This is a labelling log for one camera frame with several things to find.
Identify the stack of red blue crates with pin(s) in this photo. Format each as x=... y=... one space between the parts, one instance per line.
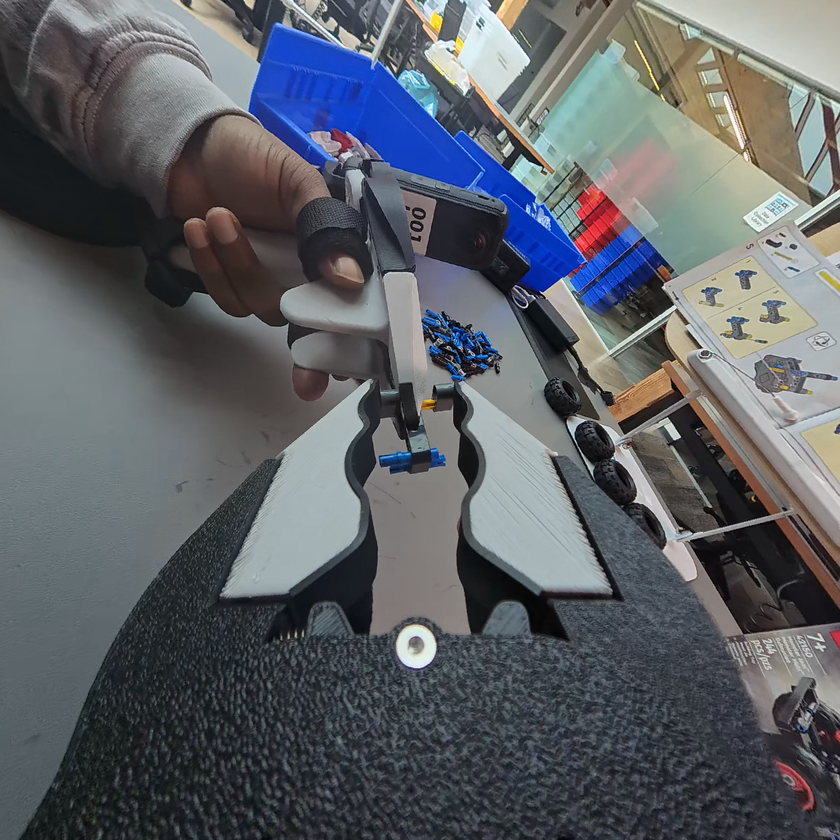
x=617 y=262

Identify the wooden side table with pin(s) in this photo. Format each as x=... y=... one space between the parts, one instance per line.
x=646 y=394

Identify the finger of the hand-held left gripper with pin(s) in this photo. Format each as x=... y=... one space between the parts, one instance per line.
x=407 y=328

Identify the small blue plastic bin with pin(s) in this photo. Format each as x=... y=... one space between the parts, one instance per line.
x=538 y=243

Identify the large blue plastic bin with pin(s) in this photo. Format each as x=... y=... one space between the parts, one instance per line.
x=315 y=85

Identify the black toy tyre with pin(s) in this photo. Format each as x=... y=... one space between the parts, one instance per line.
x=644 y=525
x=614 y=481
x=562 y=397
x=594 y=440

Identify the small black toy brick assembly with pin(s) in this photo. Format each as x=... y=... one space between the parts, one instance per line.
x=420 y=453

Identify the pile of blue black pins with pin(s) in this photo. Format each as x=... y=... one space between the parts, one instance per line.
x=463 y=341

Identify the person's left forearm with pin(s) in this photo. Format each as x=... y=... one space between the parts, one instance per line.
x=98 y=79

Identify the white tray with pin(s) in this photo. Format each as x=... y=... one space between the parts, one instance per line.
x=682 y=558

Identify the blue plastic bag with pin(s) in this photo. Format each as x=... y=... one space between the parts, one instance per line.
x=417 y=92

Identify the black device with green light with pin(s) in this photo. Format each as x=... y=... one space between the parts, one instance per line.
x=512 y=266

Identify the small wall sign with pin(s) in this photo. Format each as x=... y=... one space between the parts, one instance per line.
x=771 y=211

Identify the pink and red scraps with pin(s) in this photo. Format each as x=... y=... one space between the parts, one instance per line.
x=334 y=141

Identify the black power adapter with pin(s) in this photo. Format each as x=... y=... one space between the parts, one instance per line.
x=551 y=325

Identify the building instruction booklet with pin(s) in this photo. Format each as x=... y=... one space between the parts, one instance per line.
x=754 y=308

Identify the white book stand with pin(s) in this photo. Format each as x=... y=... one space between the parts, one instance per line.
x=735 y=387

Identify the toy truck cardboard box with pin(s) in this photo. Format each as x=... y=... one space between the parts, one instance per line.
x=800 y=722

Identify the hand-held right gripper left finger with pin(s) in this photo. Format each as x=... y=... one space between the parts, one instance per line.
x=308 y=518

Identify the person's left hand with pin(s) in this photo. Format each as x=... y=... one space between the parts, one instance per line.
x=249 y=184

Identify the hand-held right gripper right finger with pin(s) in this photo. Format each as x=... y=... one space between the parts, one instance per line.
x=525 y=518

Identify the white plastic containers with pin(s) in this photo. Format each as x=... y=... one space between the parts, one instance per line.
x=492 y=52

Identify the grey desk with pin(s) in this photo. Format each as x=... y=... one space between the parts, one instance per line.
x=131 y=426

